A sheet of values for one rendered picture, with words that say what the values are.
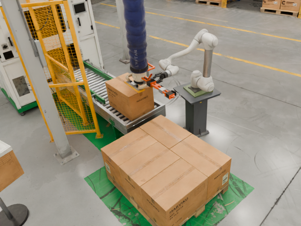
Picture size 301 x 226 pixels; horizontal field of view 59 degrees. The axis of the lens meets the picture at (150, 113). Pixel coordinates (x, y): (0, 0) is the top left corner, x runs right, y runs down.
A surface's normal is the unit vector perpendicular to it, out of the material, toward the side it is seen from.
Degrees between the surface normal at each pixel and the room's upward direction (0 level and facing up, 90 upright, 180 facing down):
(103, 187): 0
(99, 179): 0
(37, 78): 90
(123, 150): 0
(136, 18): 83
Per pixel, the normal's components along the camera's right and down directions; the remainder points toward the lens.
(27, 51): 0.63, 0.40
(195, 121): 0.42, 0.50
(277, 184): -0.08, -0.81
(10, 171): 0.84, 0.26
